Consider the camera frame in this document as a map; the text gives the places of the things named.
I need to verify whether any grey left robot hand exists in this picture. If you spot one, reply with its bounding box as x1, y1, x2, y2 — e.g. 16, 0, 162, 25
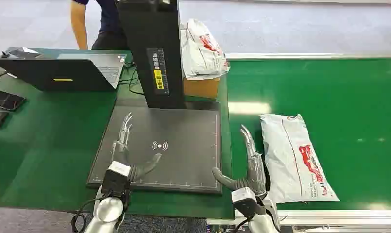
111, 112, 163, 182

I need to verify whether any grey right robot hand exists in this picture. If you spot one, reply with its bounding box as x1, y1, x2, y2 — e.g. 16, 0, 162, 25
212, 124, 268, 196

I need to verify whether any white parcel bag red print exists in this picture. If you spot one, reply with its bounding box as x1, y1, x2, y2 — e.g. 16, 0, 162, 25
260, 114, 340, 204
180, 18, 231, 81

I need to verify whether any green conveyor belt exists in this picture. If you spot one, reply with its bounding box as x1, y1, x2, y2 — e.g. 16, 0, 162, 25
226, 58, 391, 211

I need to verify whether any green table mat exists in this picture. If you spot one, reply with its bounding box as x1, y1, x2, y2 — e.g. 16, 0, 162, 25
0, 48, 235, 220

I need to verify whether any brown cardboard box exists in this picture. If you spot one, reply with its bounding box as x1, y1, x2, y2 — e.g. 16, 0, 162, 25
183, 76, 221, 100

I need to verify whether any black scanner column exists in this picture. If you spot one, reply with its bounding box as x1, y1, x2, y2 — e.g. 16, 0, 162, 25
115, 0, 185, 109

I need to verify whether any black laptop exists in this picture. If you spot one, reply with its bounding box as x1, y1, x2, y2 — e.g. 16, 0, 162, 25
0, 53, 127, 92

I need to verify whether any person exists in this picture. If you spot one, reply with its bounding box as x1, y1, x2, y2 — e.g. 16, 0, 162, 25
70, 0, 129, 50

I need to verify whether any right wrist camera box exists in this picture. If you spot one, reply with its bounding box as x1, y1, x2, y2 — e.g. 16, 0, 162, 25
231, 187, 267, 218

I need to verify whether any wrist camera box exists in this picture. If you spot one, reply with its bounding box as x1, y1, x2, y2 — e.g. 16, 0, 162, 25
101, 161, 132, 199
231, 187, 267, 218

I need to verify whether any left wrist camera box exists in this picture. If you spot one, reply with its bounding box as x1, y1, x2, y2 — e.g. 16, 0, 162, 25
101, 161, 132, 199

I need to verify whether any black scanner base plate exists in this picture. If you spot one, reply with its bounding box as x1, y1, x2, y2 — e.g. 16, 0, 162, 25
86, 101, 223, 195

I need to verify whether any black cable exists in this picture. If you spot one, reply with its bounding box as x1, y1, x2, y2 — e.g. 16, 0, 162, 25
118, 63, 145, 96

